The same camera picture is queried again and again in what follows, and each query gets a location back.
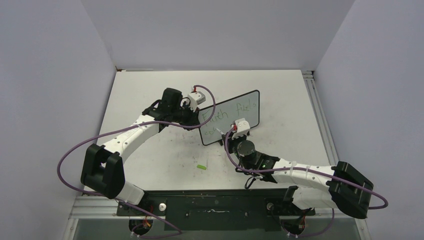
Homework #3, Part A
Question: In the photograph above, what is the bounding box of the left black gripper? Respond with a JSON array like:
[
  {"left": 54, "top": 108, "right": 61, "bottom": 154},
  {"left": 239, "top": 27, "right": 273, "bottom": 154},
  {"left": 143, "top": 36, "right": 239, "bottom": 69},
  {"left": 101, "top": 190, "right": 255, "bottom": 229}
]
[{"left": 170, "top": 101, "right": 201, "bottom": 131}]

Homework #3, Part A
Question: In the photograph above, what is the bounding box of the black framed small whiteboard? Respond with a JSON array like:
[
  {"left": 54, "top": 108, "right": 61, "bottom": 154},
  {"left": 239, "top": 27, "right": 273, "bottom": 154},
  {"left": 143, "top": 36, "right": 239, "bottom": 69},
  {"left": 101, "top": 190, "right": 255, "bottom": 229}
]
[{"left": 199, "top": 90, "right": 260, "bottom": 146}]

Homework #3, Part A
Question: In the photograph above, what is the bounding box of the green marker cap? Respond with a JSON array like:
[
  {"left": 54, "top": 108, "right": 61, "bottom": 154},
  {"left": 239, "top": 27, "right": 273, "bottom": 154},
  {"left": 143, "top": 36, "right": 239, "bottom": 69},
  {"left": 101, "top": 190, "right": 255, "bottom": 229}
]
[{"left": 196, "top": 164, "right": 207, "bottom": 170}]

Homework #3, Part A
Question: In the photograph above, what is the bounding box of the white whiteboard marker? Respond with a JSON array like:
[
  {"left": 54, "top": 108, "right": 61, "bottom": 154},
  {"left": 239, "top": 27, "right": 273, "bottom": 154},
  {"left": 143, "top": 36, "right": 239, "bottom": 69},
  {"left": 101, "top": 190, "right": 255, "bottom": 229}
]
[{"left": 216, "top": 128, "right": 225, "bottom": 135}]

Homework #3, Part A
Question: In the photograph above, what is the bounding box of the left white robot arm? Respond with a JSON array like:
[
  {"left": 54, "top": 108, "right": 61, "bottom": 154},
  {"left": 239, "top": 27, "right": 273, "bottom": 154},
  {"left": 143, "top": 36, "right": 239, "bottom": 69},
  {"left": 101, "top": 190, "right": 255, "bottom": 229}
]
[{"left": 80, "top": 88, "right": 206, "bottom": 216}]

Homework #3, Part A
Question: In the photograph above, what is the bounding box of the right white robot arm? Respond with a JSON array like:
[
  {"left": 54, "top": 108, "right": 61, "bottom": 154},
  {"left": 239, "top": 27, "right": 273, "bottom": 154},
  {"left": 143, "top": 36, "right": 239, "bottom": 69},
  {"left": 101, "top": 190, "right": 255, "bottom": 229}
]
[{"left": 222, "top": 135, "right": 374, "bottom": 219}]

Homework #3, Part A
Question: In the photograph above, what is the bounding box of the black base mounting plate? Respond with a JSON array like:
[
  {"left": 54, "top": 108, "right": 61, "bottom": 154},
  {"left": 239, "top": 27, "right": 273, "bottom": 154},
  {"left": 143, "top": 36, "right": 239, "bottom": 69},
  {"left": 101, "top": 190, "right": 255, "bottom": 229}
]
[{"left": 138, "top": 187, "right": 316, "bottom": 232}]

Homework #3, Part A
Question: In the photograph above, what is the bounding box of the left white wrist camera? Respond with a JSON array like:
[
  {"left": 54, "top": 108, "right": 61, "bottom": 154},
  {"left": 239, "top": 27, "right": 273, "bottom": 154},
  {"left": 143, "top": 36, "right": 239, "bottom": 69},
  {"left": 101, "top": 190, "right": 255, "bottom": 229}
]
[{"left": 187, "top": 92, "right": 206, "bottom": 106}]

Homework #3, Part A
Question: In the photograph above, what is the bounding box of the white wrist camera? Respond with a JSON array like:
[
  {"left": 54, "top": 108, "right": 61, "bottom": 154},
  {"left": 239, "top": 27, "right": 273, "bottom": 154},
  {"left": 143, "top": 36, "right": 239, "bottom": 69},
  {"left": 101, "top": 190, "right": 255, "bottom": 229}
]
[
  {"left": 187, "top": 92, "right": 206, "bottom": 106},
  {"left": 231, "top": 118, "right": 251, "bottom": 139}
]

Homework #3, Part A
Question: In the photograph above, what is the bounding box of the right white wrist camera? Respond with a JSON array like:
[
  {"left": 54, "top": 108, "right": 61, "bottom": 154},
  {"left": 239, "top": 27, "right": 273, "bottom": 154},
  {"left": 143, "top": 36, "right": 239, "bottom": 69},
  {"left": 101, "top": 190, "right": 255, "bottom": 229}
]
[{"left": 231, "top": 118, "right": 251, "bottom": 139}]

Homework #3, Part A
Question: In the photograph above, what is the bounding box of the aluminium rail right side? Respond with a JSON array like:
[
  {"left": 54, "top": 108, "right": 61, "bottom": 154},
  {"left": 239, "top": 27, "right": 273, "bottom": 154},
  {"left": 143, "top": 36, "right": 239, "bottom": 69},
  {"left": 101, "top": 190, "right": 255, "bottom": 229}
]
[{"left": 301, "top": 70, "right": 339, "bottom": 165}]

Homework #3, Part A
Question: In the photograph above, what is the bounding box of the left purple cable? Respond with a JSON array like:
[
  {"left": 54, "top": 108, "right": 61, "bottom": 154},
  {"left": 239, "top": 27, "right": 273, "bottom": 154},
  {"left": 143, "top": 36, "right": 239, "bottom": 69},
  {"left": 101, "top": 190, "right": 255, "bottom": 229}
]
[{"left": 56, "top": 84, "right": 217, "bottom": 239}]

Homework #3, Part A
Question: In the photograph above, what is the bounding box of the purple cable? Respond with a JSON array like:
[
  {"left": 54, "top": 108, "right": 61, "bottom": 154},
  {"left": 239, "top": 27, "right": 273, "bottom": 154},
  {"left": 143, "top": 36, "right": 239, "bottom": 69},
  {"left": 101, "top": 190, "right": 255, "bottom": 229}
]
[
  {"left": 224, "top": 127, "right": 389, "bottom": 210},
  {"left": 56, "top": 84, "right": 217, "bottom": 239}
]

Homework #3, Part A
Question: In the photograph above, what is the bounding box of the aluminium front frame rail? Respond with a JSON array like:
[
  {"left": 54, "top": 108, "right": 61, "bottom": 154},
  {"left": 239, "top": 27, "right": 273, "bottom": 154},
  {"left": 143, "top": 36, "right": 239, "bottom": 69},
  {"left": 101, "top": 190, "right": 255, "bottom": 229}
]
[{"left": 63, "top": 195, "right": 372, "bottom": 240}]

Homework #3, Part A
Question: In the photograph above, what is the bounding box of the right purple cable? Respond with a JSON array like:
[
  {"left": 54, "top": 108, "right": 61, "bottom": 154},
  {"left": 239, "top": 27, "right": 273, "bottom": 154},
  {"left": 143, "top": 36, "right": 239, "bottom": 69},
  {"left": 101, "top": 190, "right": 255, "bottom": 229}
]
[{"left": 224, "top": 127, "right": 389, "bottom": 210}]

